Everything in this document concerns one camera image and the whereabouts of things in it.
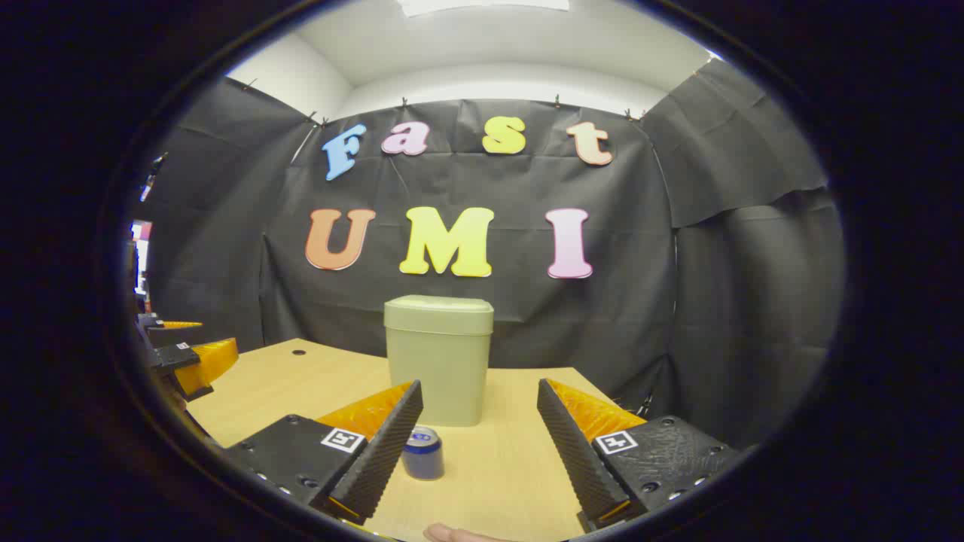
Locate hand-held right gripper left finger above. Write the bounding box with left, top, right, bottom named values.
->
left=222, top=380, right=424, bottom=526

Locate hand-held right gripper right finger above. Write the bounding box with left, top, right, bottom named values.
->
left=537, top=378, right=743, bottom=534

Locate blue pop can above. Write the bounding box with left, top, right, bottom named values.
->
left=401, top=426, right=445, bottom=481

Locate green desktop garbage bin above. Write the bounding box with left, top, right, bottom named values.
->
left=384, top=295, right=495, bottom=428

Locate wooden desktop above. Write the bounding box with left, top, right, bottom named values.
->
left=185, top=338, right=648, bottom=542

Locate computer monitor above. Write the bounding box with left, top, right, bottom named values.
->
left=130, top=220, right=154, bottom=296

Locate black backdrop cloth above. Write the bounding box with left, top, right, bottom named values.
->
left=124, top=56, right=848, bottom=452

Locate ceiling light panel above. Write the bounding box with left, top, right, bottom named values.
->
left=397, top=0, right=571, bottom=17

